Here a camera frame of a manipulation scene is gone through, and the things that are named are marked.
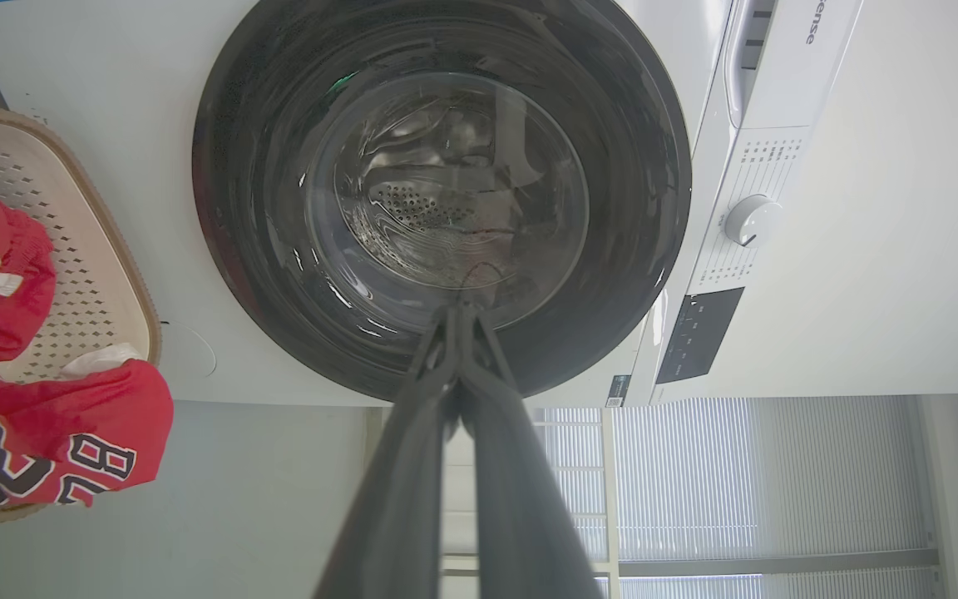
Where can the red jersey with black lettering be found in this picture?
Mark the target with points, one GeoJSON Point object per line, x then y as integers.
{"type": "Point", "coordinates": [71, 416]}

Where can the black display panel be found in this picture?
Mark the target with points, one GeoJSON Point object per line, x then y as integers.
{"type": "Point", "coordinates": [699, 333]}

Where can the washer door with glass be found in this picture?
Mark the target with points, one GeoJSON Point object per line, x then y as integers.
{"type": "Point", "coordinates": [254, 166]}

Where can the cream perforated laundry basket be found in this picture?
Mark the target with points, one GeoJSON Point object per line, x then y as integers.
{"type": "Point", "coordinates": [96, 283]}

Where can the white detergent drawer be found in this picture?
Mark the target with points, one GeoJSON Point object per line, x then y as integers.
{"type": "Point", "coordinates": [812, 79]}

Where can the white front-load washing machine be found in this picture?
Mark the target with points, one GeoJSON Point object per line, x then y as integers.
{"type": "Point", "coordinates": [113, 83]}

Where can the small dark corner sticker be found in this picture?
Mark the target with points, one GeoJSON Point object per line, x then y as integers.
{"type": "Point", "coordinates": [618, 391]}

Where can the white round program knob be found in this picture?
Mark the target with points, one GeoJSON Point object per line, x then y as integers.
{"type": "Point", "coordinates": [752, 220]}

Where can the round white filter cover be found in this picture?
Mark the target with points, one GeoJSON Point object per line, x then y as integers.
{"type": "Point", "coordinates": [192, 353]}

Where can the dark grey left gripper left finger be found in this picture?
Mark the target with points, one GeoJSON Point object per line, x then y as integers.
{"type": "Point", "coordinates": [400, 499]}

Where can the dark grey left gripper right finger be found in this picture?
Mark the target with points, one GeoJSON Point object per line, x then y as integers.
{"type": "Point", "coordinates": [520, 516]}

